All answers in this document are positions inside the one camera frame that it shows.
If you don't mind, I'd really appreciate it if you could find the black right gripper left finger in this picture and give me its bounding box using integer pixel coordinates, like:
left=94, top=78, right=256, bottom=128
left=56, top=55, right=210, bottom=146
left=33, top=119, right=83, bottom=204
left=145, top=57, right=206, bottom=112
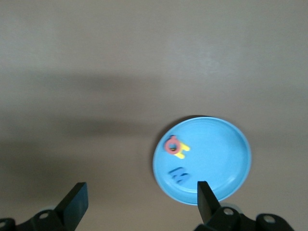
left=55, top=182, right=89, bottom=229

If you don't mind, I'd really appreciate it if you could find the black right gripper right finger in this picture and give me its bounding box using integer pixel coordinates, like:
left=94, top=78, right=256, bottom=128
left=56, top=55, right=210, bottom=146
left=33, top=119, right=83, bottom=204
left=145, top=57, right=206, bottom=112
left=197, top=180, right=221, bottom=225

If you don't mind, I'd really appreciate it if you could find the blue uppercase letter W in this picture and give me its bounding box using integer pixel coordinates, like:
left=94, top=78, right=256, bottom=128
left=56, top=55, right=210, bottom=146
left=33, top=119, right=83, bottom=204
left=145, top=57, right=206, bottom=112
left=168, top=167, right=189, bottom=185

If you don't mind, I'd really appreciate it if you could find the yellow uppercase letter H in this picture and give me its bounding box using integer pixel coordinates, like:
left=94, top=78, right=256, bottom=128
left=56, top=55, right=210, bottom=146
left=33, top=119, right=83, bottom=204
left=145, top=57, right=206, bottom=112
left=173, top=141, right=191, bottom=159

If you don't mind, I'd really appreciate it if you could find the red uppercase letter Q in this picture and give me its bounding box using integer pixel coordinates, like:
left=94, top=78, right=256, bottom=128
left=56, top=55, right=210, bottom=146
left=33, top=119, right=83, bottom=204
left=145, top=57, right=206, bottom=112
left=165, top=135, right=180, bottom=154

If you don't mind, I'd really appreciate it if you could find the blue plate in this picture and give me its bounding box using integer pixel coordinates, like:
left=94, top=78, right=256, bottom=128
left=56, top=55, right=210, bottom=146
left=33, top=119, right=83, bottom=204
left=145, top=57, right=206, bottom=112
left=152, top=117, right=253, bottom=206

